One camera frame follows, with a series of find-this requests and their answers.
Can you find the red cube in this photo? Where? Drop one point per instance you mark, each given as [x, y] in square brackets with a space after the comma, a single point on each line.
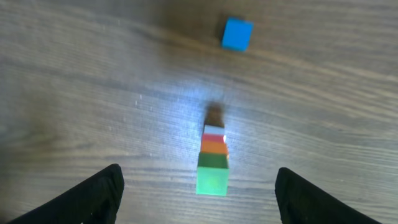
[213, 138]

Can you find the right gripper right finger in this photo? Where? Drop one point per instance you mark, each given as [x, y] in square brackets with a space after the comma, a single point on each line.
[308, 202]

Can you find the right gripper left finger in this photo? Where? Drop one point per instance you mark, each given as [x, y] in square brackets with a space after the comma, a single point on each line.
[90, 199]

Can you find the green cube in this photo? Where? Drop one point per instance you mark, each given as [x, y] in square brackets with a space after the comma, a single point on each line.
[212, 182]

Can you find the blue cube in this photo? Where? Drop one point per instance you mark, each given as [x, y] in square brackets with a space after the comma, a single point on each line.
[237, 34]

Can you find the orange cube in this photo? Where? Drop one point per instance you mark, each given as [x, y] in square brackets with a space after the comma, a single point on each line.
[214, 147]

